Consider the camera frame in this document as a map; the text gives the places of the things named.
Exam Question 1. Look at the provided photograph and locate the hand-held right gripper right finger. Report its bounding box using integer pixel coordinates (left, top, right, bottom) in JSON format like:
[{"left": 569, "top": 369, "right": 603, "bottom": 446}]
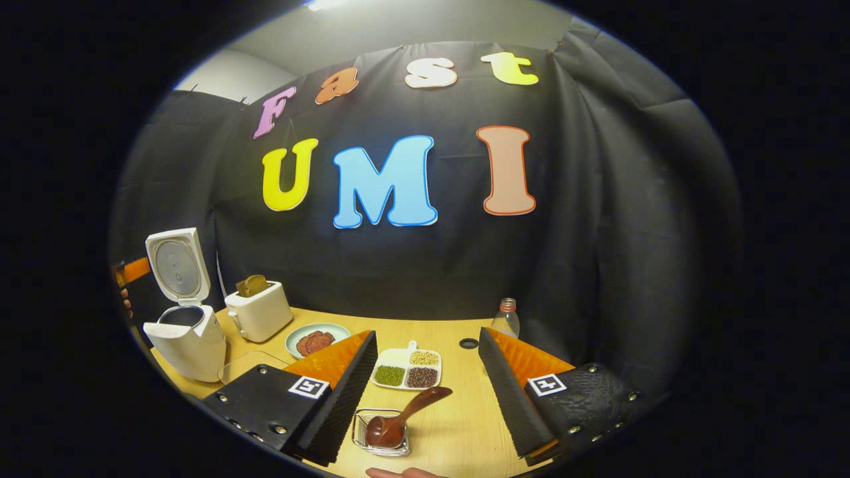
[{"left": 478, "top": 327, "right": 641, "bottom": 467}]

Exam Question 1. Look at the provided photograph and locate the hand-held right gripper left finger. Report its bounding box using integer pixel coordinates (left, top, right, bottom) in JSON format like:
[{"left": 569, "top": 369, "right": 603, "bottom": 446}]
[{"left": 199, "top": 330, "right": 378, "bottom": 467}]

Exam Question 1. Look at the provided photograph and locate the metal wire chopstick holder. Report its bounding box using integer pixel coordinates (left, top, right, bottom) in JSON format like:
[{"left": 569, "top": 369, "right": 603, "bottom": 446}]
[{"left": 352, "top": 408, "right": 412, "bottom": 457}]

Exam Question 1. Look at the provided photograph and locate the brown wooden spoon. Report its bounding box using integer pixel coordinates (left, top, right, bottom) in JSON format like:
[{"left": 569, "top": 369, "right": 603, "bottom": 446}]
[{"left": 365, "top": 387, "right": 454, "bottom": 449}]

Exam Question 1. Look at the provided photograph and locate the white rice cooker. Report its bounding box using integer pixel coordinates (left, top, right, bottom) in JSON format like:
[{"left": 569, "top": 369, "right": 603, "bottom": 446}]
[{"left": 143, "top": 228, "right": 227, "bottom": 383}]

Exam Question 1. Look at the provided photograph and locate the pale green plate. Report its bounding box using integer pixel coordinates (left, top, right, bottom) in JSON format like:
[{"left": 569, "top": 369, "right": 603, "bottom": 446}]
[{"left": 286, "top": 323, "right": 351, "bottom": 360}]

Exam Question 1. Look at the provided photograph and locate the white divided dish of beans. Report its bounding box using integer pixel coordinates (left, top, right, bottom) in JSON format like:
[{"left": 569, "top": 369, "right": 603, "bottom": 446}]
[{"left": 371, "top": 341, "right": 442, "bottom": 391}]

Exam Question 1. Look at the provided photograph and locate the clear plastic water bottle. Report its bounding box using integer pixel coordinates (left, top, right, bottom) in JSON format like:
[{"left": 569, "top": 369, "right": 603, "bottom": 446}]
[{"left": 491, "top": 298, "right": 521, "bottom": 340}]

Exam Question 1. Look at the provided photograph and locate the white toaster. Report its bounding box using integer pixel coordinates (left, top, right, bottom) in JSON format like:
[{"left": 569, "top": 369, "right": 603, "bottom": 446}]
[{"left": 224, "top": 281, "right": 294, "bottom": 344}]

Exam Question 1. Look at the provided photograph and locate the toasted bread slice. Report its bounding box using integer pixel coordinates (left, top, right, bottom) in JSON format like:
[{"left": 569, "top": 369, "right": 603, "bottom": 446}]
[{"left": 236, "top": 274, "right": 270, "bottom": 298}]

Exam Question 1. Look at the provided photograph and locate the black backdrop cloth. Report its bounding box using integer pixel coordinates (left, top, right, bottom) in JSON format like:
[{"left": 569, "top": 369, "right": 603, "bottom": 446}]
[{"left": 110, "top": 27, "right": 741, "bottom": 399}]

